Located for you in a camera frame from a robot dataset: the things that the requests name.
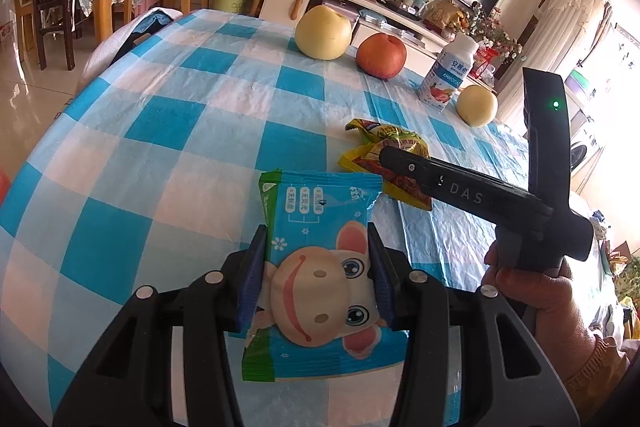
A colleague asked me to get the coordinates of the blue cartoon snack bag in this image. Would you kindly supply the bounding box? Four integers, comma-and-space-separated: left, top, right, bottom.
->
242, 170, 407, 383

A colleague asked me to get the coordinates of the person right hand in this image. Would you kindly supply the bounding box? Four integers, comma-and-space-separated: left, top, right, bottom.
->
482, 243, 597, 381

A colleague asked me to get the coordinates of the white standing air conditioner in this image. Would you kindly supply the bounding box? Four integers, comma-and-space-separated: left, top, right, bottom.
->
497, 0, 605, 124

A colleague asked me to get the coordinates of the washing machine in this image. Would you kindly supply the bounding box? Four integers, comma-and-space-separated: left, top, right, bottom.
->
570, 138, 601, 178

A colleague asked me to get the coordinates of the pink trash bucket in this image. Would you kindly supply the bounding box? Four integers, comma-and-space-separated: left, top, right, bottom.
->
0, 169, 11, 205

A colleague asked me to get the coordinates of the white tv cabinet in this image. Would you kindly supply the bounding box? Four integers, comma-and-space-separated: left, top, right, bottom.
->
254, 0, 497, 93

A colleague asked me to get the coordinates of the green small bin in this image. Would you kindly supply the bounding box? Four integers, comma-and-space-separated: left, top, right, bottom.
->
210, 0, 246, 14

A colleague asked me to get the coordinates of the large yellow pear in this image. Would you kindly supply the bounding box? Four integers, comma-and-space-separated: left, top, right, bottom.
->
294, 4, 352, 61

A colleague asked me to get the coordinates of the yellow snack wrapper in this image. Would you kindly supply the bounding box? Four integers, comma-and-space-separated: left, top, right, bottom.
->
338, 118, 432, 211

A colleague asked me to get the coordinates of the red apple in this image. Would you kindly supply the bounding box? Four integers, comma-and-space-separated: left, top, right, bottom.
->
356, 32, 407, 80

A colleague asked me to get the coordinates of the white yogurt bottle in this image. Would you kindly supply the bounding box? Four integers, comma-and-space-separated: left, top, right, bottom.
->
416, 32, 478, 112

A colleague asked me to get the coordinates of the small yellow pear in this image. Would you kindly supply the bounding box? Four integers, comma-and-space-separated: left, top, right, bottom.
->
456, 84, 498, 128

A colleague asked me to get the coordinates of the pink storage box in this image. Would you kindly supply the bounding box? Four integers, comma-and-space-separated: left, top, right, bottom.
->
322, 0, 360, 26

